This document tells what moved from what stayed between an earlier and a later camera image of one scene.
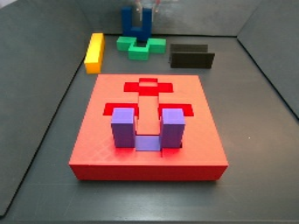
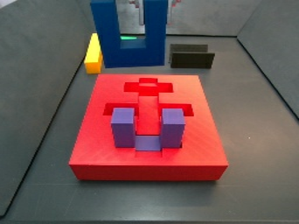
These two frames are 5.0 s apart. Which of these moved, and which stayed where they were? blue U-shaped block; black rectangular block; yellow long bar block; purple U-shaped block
Moved: blue U-shaped block
Stayed: black rectangular block; yellow long bar block; purple U-shaped block
